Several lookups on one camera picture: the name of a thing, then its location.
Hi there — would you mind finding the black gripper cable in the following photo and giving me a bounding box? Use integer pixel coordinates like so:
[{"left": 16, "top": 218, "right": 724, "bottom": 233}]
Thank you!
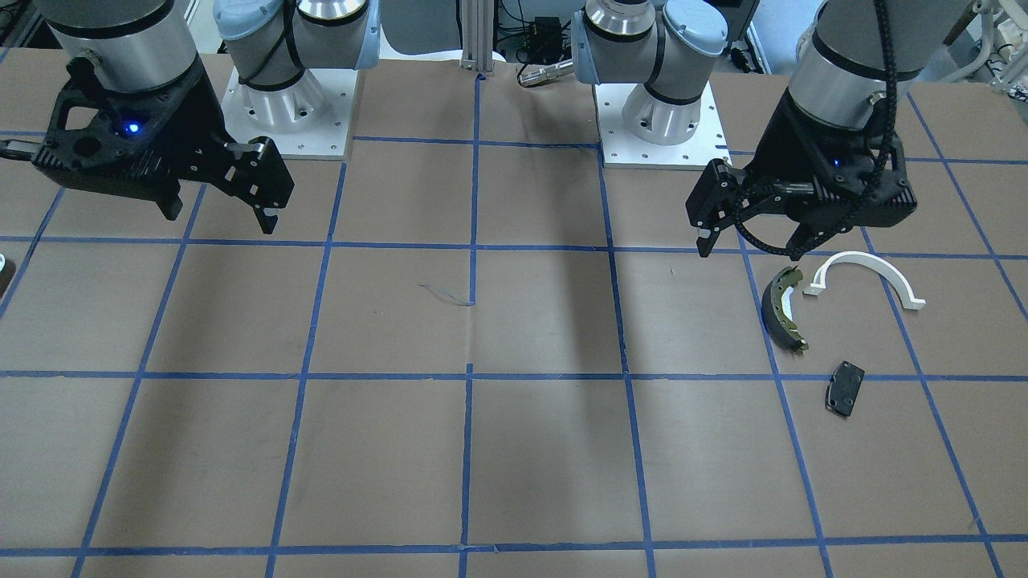
[{"left": 735, "top": 0, "right": 904, "bottom": 258}]

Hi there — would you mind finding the green brake shoe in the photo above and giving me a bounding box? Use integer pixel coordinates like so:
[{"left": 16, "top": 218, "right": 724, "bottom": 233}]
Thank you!
[{"left": 761, "top": 267, "right": 809, "bottom": 352}]

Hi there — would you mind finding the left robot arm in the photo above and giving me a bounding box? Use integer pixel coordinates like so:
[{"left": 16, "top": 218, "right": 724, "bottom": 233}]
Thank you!
[{"left": 570, "top": 1, "right": 969, "bottom": 260}]

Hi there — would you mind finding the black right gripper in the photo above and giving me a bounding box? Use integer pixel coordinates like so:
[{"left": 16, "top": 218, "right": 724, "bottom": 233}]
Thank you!
[{"left": 32, "top": 56, "right": 295, "bottom": 234}]

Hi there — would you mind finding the aluminium frame post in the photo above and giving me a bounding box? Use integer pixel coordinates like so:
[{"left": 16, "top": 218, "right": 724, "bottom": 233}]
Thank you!
[{"left": 458, "top": 0, "right": 495, "bottom": 76}]

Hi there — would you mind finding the black brake pad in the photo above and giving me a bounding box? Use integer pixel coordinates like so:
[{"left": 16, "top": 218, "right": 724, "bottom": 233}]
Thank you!
[{"left": 825, "top": 360, "right": 864, "bottom": 418}]

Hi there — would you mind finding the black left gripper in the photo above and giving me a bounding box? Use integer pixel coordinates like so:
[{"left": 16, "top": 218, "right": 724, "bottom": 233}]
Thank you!
[{"left": 684, "top": 92, "right": 918, "bottom": 258}]

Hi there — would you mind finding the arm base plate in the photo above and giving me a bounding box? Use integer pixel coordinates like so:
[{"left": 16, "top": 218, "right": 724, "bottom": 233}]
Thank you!
[
  {"left": 222, "top": 69, "right": 361, "bottom": 161},
  {"left": 594, "top": 83, "right": 731, "bottom": 171}
]

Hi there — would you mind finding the white curved plastic part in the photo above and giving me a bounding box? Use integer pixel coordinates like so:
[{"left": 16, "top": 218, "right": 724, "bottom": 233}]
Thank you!
[{"left": 803, "top": 251, "right": 927, "bottom": 311}]

